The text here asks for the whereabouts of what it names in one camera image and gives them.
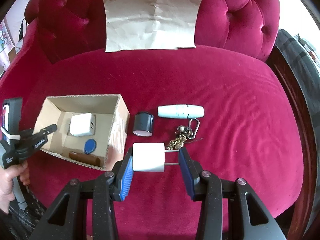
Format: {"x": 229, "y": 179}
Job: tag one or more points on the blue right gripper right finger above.
{"x": 190, "y": 170}

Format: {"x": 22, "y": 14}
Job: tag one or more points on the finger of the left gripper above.
{"x": 47, "y": 130}

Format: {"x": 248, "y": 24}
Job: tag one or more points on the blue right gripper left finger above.
{"x": 124, "y": 174}

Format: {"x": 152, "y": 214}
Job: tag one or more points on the large white charger plug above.
{"x": 82, "y": 125}

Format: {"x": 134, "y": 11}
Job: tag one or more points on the small white charger plug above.
{"x": 149, "y": 157}

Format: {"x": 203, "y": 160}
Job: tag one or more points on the cardboard box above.
{"x": 112, "y": 120}

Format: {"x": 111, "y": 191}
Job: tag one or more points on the brown lipstick tube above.
{"x": 85, "y": 158}

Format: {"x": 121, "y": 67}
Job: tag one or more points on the blue key fob tag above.
{"x": 90, "y": 146}

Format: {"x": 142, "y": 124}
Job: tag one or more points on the person's left hand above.
{"x": 6, "y": 183}

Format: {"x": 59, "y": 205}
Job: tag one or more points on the white oblong tube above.
{"x": 183, "y": 111}

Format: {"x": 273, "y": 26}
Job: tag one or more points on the small dark cylindrical jar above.
{"x": 143, "y": 124}

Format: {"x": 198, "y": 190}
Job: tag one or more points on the hello kitty poster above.
{"x": 6, "y": 45}

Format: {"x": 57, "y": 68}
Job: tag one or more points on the brown paper sheet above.
{"x": 150, "y": 24}

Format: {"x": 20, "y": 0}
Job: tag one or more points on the grey plaid blanket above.
{"x": 306, "y": 73}

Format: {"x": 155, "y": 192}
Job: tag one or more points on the keychain with gold charm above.
{"x": 184, "y": 134}

